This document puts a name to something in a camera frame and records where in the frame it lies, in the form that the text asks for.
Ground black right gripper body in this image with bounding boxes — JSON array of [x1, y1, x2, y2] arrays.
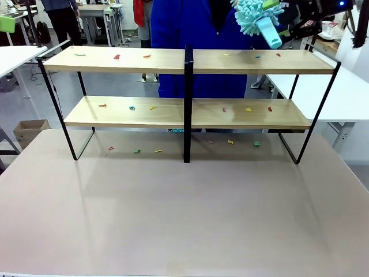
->
[[289, 0, 351, 29]]

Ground teal chenille duster plastic handle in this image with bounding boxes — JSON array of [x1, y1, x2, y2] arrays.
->
[[230, 0, 285, 49]]

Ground wooden side table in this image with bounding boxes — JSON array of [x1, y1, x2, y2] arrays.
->
[[312, 20, 351, 54]]

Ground white table with drawer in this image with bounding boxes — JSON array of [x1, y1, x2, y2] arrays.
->
[[265, 65, 369, 151]]

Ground person in blue jacket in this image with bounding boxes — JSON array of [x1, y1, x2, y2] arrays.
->
[[150, 0, 277, 100]]

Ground person in red vest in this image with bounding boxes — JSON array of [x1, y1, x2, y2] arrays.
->
[[133, 0, 153, 49]]

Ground metal floor socket plate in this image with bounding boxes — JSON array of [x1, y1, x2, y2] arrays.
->
[[137, 73, 160, 84]]

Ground grey desk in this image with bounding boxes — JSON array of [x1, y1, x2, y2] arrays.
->
[[77, 3, 125, 47]]

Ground person in black trousers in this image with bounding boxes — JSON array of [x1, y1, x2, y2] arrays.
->
[[40, 0, 84, 47]]

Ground black backpack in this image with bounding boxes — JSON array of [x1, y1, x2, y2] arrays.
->
[[36, 21, 52, 44]]

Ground black stand pole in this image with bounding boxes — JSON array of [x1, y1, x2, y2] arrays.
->
[[25, 0, 44, 48]]

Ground green chair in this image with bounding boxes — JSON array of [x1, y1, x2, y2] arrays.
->
[[0, 14, 17, 47]]

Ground cardboard box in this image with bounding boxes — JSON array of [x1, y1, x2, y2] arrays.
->
[[13, 119, 52, 149]]

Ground wooden shelf rack black frame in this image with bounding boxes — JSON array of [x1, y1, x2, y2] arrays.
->
[[189, 43, 342, 165], [36, 44, 190, 164]]

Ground black cable sleeve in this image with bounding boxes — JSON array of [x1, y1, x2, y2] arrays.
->
[[352, 0, 369, 49]]

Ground grey metal rail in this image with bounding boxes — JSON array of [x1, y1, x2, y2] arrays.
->
[[36, 39, 71, 61]]

